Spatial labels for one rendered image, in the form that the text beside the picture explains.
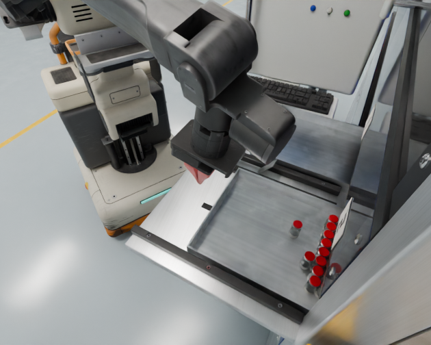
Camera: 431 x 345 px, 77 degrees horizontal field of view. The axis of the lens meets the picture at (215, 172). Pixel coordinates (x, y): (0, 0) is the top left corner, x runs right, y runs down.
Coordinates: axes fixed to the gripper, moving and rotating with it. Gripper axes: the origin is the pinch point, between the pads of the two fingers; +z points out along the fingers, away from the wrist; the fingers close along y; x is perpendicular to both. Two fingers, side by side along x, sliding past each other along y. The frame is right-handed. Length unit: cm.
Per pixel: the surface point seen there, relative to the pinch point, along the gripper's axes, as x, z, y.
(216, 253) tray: -2.8, 18.6, 8.4
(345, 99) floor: 229, 102, 40
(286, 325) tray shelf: -9.0, 15.3, 26.2
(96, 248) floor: 4, 121, -54
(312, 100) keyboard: 78, 24, 11
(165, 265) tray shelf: -10.4, 20.5, 0.1
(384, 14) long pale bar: 65, -15, 16
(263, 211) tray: 12.4, 17.6, 13.2
